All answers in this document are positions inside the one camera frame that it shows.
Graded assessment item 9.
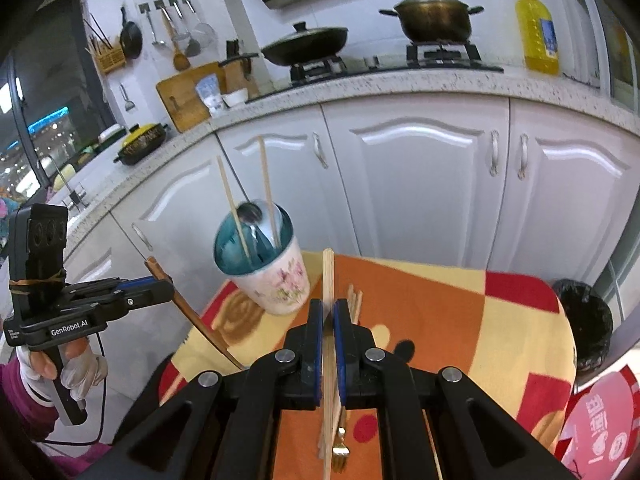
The red plastic stool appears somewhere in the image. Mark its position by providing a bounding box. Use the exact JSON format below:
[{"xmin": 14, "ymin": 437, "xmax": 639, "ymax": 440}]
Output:
[{"xmin": 554, "ymin": 364, "xmax": 640, "ymax": 477}]

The sink faucet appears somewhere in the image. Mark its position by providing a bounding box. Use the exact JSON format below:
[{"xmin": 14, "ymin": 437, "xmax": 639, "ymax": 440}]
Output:
[{"xmin": 37, "ymin": 154, "xmax": 89, "ymax": 207}]

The bronze cooking pot with lid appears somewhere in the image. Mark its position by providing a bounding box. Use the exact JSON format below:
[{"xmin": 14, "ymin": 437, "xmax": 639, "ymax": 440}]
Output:
[{"xmin": 378, "ymin": 0, "xmax": 485, "ymax": 44}]

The glass panel door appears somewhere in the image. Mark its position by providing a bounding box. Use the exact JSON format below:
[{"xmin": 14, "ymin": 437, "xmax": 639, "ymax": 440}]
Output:
[{"xmin": 575, "ymin": 0, "xmax": 640, "ymax": 137}]

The light wooden chopstick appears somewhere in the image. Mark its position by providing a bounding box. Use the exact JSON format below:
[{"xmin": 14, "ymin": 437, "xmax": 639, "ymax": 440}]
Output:
[
  {"xmin": 320, "ymin": 247, "xmax": 335, "ymax": 480},
  {"xmin": 257, "ymin": 135, "xmax": 282, "ymax": 252},
  {"xmin": 216, "ymin": 155, "xmax": 251, "ymax": 262}
]

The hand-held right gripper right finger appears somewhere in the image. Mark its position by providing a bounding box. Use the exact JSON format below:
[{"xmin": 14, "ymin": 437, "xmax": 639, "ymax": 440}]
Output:
[{"xmin": 332, "ymin": 299, "xmax": 576, "ymax": 480}]

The metal strainer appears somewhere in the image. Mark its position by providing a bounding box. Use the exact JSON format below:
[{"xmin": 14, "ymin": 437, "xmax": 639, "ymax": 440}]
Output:
[
  {"xmin": 175, "ymin": 9, "xmax": 202, "ymax": 59},
  {"xmin": 187, "ymin": 1, "xmax": 219, "ymax": 47}
]

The person's left hand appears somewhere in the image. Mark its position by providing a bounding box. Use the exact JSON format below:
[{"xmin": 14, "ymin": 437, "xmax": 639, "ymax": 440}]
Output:
[{"xmin": 17, "ymin": 339, "xmax": 109, "ymax": 406}]

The black gas stove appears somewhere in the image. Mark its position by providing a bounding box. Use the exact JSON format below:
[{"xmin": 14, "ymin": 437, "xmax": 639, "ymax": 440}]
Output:
[{"xmin": 289, "ymin": 41, "xmax": 504, "ymax": 87}]

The floral utensil holder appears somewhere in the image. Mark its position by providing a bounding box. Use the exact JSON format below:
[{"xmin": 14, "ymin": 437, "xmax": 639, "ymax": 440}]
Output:
[{"xmin": 213, "ymin": 200, "xmax": 311, "ymax": 317}]

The person's left forearm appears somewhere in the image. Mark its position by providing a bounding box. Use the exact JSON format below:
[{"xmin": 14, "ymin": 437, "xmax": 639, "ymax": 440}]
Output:
[{"xmin": 0, "ymin": 360, "xmax": 57, "ymax": 444}]

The wooden cutting board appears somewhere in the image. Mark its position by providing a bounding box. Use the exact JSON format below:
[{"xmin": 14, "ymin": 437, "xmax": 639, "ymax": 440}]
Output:
[{"xmin": 155, "ymin": 61, "xmax": 227, "ymax": 134}]

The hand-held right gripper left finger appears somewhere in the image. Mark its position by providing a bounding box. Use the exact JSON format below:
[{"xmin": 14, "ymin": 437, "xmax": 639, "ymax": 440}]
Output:
[{"xmin": 107, "ymin": 299, "xmax": 326, "ymax": 480}]

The white cabinet door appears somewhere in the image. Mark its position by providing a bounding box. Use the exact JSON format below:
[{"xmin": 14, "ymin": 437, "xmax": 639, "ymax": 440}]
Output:
[
  {"xmin": 499, "ymin": 95, "xmax": 640, "ymax": 288},
  {"xmin": 321, "ymin": 95, "xmax": 512, "ymax": 272},
  {"xmin": 214, "ymin": 104, "xmax": 362, "ymax": 262},
  {"xmin": 106, "ymin": 136, "xmax": 252, "ymax": 361},
  {"xmin": 59, "ymin": 210, "xmax": 152, "ymax": 286}
]

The checkered printed blanket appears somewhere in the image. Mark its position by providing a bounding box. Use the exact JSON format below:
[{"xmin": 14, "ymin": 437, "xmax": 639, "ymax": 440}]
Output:
[{"xmin": 160, "ymin": 250, "xmax": 579, "ymax": 480}]

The wooden knife block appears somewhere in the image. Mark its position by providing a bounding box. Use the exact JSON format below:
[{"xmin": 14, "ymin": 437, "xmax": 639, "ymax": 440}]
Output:
[{"xmin": 220, "ymin": 39, "xmax": 261, "ymax": 99}]

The black trash bin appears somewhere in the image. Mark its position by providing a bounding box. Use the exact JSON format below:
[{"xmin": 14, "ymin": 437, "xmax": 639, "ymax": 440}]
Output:
[{"xmin": 551, "ymin": 278, "xmax": 615, "ymax": 374}]

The dark brown wooden chopstick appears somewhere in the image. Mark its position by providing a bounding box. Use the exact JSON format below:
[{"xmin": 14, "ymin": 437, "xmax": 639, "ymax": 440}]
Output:
[{"xmin": 144, "ymin": 256, "xmax": 244, "ymax": 369}]

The bunch of light wooden chopsticks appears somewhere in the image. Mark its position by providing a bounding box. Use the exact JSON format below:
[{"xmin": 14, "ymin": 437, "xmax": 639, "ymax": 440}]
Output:
[{"xmin": 347, "ymin": 283, "xmax": 364, "ymax": 327}]

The metal ladle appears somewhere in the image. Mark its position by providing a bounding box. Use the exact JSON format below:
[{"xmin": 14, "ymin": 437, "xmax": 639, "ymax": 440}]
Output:
[{"xmin": 144, "ymin": 9, "xmax": 166, "ymax": 47}]

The wall chopstick basket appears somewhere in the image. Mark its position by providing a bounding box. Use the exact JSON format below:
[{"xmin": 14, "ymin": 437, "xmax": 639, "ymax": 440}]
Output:
[{"xmin": 84, "ymin": 12, "xmax": 126, "ymax": 76}]

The kitchen window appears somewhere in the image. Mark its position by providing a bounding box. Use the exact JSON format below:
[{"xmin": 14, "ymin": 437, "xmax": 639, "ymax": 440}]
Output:
[{"xmin": 0, "ymin": 0, "xmax": 117, "ymax": 197}]

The black frying pan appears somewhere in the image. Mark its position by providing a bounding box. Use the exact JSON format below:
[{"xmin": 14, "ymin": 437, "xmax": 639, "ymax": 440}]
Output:
[{"xmin": 118, "ymin": 6, "xmax": 144, "ymax": 59}]

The yellow and black casserole pot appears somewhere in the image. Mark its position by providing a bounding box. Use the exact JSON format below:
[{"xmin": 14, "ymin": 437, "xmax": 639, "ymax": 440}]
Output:
[{"xmin": 113, "ymin": 122, "xmax": 171, "ymax": 166}]

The yellow cooking oil bottle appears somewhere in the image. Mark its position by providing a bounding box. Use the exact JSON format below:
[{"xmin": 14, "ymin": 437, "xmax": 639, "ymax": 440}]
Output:
[{"xmin": 515, "ymin": 0, "xmax": 560, "ymax": 76}]

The metal spoon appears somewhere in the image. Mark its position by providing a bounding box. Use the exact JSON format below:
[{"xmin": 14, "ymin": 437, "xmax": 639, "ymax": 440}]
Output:
[{"xmin": 237, "ymin": 201, "xmax": 281, "ymax": 261}]

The gold fork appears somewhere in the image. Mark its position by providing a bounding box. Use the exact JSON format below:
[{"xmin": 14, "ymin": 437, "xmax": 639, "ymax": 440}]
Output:
[{"xmin": 331, "ymin": 405, "xmax": 350, "ymax": 474}]

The wooden spatula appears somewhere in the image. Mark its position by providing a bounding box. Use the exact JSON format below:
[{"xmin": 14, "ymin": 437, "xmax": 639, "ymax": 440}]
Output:
[{"xmin": 162, "ymin": 9, "xmax": 192, "ymax": 72}]

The white and blue bag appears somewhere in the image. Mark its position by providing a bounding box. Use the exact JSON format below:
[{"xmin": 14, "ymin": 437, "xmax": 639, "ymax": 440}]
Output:
[{"xmin": 194, "ymin": 73, "xmax": 226, "ymax": 119}]

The black cable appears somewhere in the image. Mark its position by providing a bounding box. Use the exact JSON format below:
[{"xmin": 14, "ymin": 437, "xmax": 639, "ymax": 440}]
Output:
[{"xmin": 30, "ymin": 332, "xmax": 109, "ymax": 447}]

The black wok with lid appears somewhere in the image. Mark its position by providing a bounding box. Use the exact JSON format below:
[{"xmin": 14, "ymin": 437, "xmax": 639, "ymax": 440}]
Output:
[{"xmin": 219, "ymin": 21, "xmax": 350, "ymax": 68}]

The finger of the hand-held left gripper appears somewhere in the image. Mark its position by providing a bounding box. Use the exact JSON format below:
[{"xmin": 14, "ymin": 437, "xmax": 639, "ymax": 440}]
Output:
[
  {"xmin": 65, "ymin": 276, "xmax": 174, "ymax": 301},
  {"xmin": 75, "ymin": 287, "xmax": 176, "ymax": 321}
]

